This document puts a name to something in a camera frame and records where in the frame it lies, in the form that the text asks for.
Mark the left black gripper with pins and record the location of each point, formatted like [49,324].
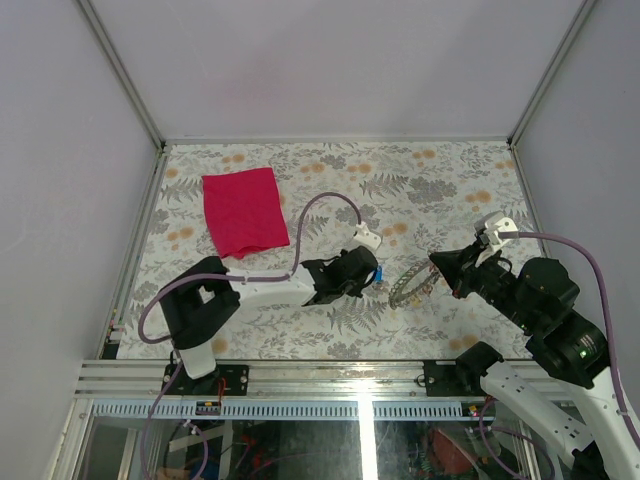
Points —
[358,290]

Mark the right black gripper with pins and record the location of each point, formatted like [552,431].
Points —
[456,269]

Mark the blue tag key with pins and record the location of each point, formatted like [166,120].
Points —
[378,277]

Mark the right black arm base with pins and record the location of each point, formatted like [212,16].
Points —
[450,375]

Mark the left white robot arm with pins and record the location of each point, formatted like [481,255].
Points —
[199,303]

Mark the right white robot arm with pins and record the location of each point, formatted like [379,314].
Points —
[568,347]

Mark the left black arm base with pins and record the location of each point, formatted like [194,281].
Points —
[228,380]

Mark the floral table mat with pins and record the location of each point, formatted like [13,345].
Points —
[419,196]

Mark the red cloth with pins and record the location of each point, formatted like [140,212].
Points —
[243,212]

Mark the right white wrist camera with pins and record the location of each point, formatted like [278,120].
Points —
[488,231]

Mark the aluminium front rail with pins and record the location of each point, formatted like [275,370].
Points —
[277,389]

